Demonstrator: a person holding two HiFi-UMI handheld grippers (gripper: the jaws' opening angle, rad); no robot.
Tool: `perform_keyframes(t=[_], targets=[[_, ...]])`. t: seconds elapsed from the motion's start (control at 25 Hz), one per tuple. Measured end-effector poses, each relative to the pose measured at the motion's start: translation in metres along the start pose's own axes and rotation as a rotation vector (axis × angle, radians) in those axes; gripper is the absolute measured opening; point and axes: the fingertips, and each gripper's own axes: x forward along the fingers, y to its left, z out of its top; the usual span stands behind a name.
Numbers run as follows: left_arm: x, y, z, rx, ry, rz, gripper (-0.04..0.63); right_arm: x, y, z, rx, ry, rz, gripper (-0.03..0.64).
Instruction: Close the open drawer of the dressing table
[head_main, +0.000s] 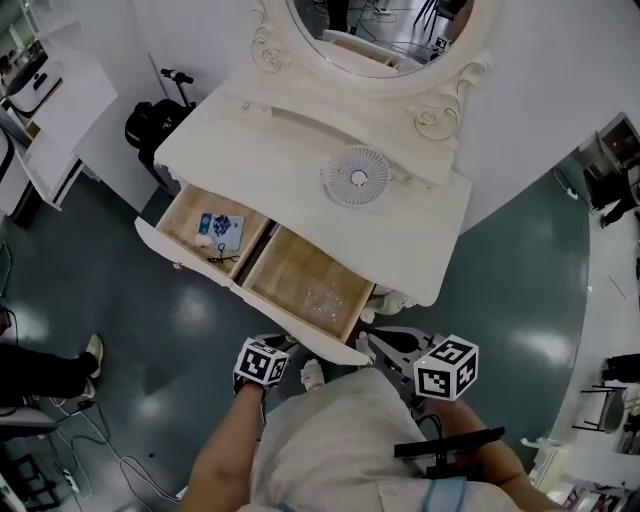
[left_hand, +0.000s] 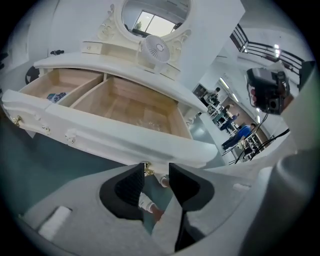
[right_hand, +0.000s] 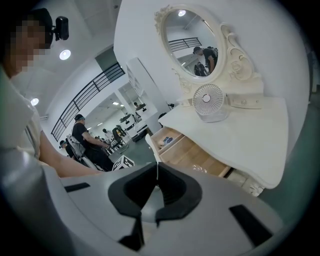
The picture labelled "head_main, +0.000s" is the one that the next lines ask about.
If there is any white rounded appliance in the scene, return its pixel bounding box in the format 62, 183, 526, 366
6, 49, 66, 119
0, 127, 42, 227

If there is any white dressing table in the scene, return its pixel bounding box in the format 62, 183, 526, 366
151, 84, 474, 325

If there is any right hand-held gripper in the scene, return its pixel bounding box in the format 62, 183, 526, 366
372, 325, 480, 410

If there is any person's white shirt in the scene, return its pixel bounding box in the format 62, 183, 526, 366
248, 366, 552, 512

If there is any person's right shoe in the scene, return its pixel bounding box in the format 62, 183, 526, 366
355, 330, 378, 366

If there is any white shelf cabinet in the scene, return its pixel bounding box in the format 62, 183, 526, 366
19, 0, 119, 210

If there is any large white wooden drawer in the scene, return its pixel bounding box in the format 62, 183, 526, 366
230, 224, 377, 367

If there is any white carved furniture piece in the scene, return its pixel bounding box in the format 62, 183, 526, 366
519, 433, 640, 512

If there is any black chest-mounted device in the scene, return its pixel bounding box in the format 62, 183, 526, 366
393, 426, 507, 482

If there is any black frame grey stool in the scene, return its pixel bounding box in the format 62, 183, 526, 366
571, 383, 627, 435

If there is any small white wooden drawer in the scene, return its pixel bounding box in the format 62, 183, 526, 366
133, 183, 274, 289

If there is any white floor cable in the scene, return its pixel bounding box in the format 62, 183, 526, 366
48, 398, 182, 502

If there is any black beaded cord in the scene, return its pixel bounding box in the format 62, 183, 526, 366
208, 241, 242, 267

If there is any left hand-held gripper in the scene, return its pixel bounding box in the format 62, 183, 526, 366
233, 333, 298, 389

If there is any white round desk fan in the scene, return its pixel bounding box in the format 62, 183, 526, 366
319, 144, 394, 208

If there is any oval white-framed mirror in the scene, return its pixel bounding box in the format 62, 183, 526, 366
249, 0, 494, 144

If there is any person's left forearm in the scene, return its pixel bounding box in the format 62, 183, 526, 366
191, 386, 269, 512

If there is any clear plastic bag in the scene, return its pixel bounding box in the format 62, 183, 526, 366
303, 286, 347, 322

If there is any black backpack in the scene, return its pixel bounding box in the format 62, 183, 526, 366
124, 98, 198, 167

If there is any grey wooden cabinet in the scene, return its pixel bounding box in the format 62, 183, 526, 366
581, 111, 640, 212

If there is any person's shoe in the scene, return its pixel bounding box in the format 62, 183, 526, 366
355, 330, 378, 366
299, 357, 328, 392

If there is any light blue face mask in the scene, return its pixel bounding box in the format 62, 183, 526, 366
423, 476, 470, 512

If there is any black scooter handlebar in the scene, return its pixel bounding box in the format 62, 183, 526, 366
159, 66, 198, 109

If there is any person's right forearm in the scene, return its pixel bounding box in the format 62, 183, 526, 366
428, 398, 547, 512

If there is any person's left shoe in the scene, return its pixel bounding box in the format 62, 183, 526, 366
299, 357, 328, 392

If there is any blue patterned booklet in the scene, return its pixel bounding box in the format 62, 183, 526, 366
198, 212, 246, 251

